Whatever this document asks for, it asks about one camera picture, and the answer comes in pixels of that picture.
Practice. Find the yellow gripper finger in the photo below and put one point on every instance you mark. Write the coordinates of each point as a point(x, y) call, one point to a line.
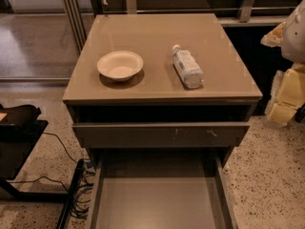
point(287, 94)
point(274, 37)

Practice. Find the blue label plastic bottle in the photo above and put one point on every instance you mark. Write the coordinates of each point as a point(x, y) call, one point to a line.
point(187, 68)

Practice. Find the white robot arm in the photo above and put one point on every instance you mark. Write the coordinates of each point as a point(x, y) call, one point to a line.
point(293, 49)

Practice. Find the grey drawer cabinet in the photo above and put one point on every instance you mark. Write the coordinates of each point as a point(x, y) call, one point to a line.
point(157, 94)

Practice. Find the open middle grey drawer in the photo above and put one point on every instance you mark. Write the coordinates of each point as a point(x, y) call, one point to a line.
point(160, 191)

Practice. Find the closed top grey drawer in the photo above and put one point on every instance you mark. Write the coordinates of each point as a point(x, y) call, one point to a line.
point(161, 135)

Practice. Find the white paper bowl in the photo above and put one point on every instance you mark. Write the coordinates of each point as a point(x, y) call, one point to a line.
point(120, 66)

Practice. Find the black power strip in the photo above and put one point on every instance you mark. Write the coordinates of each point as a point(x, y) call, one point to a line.
point(61, 223)

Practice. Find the black side table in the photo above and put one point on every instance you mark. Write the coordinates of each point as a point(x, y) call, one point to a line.
point(20, 130)

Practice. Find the metal railing frame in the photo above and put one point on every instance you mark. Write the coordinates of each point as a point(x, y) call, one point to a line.
point(232, 13)

